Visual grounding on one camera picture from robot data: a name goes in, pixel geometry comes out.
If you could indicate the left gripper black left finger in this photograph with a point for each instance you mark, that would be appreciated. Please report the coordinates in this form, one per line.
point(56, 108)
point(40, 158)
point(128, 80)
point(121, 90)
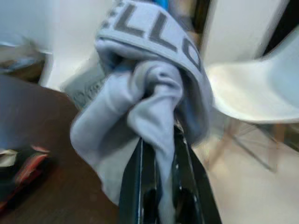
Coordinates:
point(135, 186)

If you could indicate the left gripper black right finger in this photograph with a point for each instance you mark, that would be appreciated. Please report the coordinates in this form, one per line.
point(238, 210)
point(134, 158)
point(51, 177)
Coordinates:
point(191, 186)

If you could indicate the light grey printed underwear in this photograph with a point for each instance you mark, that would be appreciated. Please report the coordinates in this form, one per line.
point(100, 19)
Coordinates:
point(140, 93)

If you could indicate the black red patterned shirt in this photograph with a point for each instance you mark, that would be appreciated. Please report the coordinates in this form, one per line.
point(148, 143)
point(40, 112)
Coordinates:
point(28, 170)

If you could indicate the white plastic chair wooden legs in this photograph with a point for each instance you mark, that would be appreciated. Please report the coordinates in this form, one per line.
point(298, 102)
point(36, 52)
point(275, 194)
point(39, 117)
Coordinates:
point(252, 88)

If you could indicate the dark wooden table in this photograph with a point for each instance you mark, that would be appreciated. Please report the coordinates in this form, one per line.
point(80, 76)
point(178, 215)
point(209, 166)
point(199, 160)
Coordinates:
point(35, 112)

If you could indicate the open cardboard box white contents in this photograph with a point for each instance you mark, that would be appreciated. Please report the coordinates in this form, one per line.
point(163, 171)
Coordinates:
point(18, 65)

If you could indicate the black door panel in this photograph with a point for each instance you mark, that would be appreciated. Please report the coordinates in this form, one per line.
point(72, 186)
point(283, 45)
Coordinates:
point(201, 16)

